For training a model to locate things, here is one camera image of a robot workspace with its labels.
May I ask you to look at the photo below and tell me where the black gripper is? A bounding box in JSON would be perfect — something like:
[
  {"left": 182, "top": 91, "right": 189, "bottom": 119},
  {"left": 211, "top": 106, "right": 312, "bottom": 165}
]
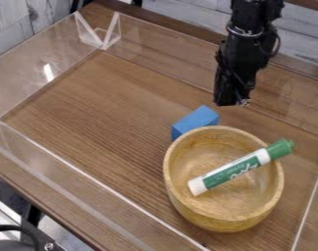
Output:
[{"left": 213, "top": 25, "right": 282, "bottom": 107}]

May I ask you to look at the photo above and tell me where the blue foam block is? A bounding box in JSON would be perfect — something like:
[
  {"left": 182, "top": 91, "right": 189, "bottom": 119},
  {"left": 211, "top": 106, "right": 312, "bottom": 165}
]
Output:
[{"left": 170, "top": 106, "right": 220, "bottom": 140}]

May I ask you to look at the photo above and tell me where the light wooden bowl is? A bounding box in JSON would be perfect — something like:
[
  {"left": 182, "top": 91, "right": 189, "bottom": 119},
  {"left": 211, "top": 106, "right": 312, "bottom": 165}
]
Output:
[{"left": 162, "top": 125, "right": 285, "bottom": 232}]

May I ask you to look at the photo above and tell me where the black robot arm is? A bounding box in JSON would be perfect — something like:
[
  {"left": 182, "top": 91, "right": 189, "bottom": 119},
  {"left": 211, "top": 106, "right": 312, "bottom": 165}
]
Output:
[{"left": 214, "top": 0, "right": 285, "bottom": 106}]

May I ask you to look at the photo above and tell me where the green and white marker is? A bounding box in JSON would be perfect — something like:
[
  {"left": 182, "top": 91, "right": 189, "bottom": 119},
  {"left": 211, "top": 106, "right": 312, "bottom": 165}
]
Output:
[{"left": 187, "top": 139, "right": 294, "bottom": 196}]

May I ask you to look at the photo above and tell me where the clear acrylic tray wall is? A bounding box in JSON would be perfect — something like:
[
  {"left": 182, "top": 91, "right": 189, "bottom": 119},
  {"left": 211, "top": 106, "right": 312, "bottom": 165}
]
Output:
[{"left": 0, "top": 6, "right": 318, "bottom": 251}]

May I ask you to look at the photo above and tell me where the black metal bracket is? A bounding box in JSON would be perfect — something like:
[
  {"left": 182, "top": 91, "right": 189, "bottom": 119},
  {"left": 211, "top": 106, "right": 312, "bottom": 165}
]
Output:
[{"left": 20, "top": 221, "right": 67, "bottom": 251}]

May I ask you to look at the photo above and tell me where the black cable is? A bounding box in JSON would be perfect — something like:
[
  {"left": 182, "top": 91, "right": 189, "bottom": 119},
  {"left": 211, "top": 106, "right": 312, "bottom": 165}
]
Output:
[{"left": 0, "top": 225, "right": 37, "bottom": 251}]

